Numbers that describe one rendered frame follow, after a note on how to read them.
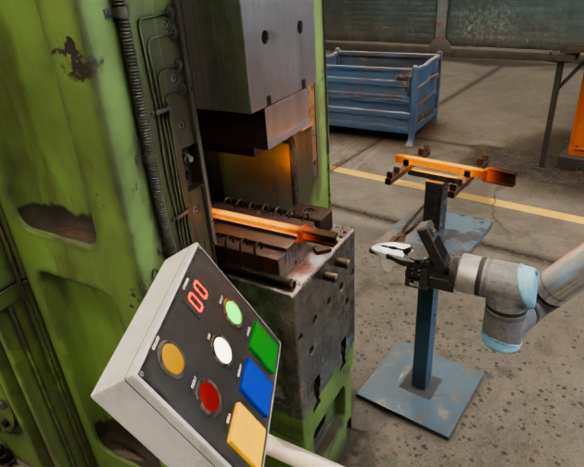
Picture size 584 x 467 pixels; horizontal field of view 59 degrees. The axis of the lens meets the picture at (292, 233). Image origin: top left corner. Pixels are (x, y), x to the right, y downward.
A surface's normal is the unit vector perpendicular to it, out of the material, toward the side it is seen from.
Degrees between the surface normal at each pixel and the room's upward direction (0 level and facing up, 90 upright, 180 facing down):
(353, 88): 89
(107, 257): 89
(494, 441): 0
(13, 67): 89
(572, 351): 0
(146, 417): 90
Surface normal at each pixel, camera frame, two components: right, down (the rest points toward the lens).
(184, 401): 0.83, -0.45
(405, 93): -0.51, 0.43
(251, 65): 0.87, 0.19
